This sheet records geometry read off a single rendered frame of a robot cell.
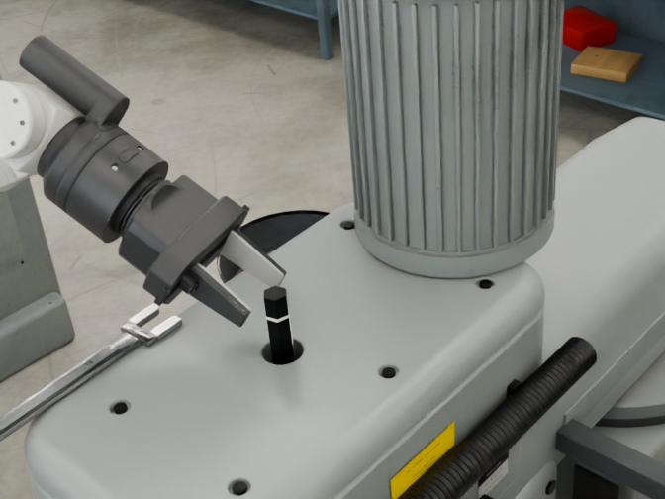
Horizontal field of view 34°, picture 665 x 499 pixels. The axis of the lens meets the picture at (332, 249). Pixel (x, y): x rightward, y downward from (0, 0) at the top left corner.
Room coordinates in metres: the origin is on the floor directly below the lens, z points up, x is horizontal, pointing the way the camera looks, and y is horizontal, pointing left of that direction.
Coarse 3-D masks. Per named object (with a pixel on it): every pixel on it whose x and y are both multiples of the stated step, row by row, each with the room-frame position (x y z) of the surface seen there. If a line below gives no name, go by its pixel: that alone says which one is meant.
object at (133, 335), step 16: (144, 320) 0.79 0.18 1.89; (176, 320) 0.78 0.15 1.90; (128, 336) 0.77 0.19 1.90; (144, 336) 0.76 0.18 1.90; (160, 336) 0.76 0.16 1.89; (96, 352) 0.75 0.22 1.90; (112, 352) 0.74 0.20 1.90; (80, 368) 0.73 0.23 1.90; (96, 368) 0.72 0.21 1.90; (48, 384) 0.71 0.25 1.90; (64, 384) 0.71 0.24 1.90; (80, 384) 0.71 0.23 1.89; (32, 400) 0.69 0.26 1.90; (48, 400) 0.69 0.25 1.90; (16, 416) 0.67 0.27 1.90; (32, 416) 0.67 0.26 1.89; (0, 432) 0.66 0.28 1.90
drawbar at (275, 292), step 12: (276, 288) 0.74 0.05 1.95; (264, 300) 0.73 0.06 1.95; (276, 300) 0.72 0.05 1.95; (276, 312) 0.72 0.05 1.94; (276, 324) 0.72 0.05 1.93; (288, 324) 0.73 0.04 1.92; (276, 336) 0.72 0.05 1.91; (288, 336) 0.73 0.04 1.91; (276, 348) 0.72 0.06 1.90; (288, 348) 0.72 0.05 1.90; (276, 360) 0.73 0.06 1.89; (288, 360) 0.72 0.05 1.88
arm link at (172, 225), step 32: (96, 160) 0.79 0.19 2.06; (128, 160) 0.79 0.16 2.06; (160, 160) 0.81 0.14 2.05; (96, 192) 0.77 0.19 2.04; (128, 192) 0.77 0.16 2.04; (160, 192) 0.79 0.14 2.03; (192, 192) 0.80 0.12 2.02; (96, 224) 0.77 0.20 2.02; (128, 224) 0.76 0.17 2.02; (160, 224) 0.76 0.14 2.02; (192, 224) 0.77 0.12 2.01; (224, 224) 0.78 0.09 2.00; (128, 256) 0.76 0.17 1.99; (160, 256) 0.73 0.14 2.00; (192, 256) 0.73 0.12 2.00; (160, 288) 0.72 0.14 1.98
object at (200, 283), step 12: (192, 276) 0.73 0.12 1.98; (204, 276) 0.73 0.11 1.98; (180, 288) 0.73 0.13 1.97; (192, 288) 0.73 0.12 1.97; (204, 288) 0.73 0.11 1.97; (216, 288) 0.72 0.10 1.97; (228, 288) 0.73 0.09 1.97; (204, 300) 0.73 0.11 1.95; (216, 300) 0.72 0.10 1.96; (228, 300) 0.72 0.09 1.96; (240, 300) 0.72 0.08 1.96; (228, 312) 0.72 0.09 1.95; (240, 312) 0.71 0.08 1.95; (240, 324) 0.71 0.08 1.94
